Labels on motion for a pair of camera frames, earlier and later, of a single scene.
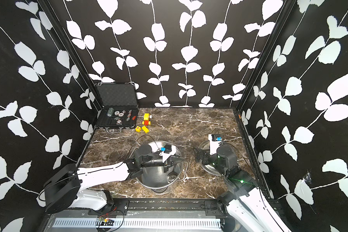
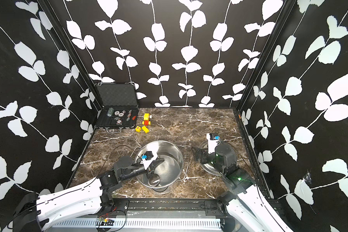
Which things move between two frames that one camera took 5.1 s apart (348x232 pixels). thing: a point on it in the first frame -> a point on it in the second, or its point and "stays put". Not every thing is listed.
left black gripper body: (157, 163) -> (148, 170)
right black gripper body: (209, 160) stays put
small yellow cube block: (138, 128) stays put
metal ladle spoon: (172, 176) -> (153, 180)
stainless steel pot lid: (209, 168) stays put
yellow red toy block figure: (146, 119) stays put
